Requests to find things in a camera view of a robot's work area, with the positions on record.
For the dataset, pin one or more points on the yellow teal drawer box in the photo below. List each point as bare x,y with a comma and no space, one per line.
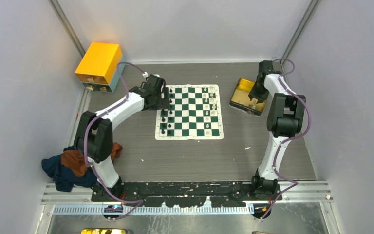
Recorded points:
99,70

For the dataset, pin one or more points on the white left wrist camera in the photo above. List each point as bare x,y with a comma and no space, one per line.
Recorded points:
146,75

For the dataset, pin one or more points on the green white chess board mat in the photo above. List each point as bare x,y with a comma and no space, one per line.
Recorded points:
188,114

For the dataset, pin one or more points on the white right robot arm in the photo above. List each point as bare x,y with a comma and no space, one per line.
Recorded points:
284,121

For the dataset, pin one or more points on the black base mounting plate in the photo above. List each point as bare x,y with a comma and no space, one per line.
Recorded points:
187,194

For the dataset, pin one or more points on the aluminium frame rail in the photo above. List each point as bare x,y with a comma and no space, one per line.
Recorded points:
78,201

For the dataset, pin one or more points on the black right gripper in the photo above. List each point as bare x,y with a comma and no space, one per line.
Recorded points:
254,94

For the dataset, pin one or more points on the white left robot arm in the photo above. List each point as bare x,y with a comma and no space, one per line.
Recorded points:
94,136

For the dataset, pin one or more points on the yellow transparent tray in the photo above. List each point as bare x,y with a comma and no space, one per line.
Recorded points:
241,101

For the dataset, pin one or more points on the dark blue cloth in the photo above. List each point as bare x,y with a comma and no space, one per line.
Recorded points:
63,177

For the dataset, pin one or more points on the orange cloth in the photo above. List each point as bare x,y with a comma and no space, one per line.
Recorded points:
73,159

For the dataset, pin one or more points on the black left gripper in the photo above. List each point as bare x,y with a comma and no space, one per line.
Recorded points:
163,103

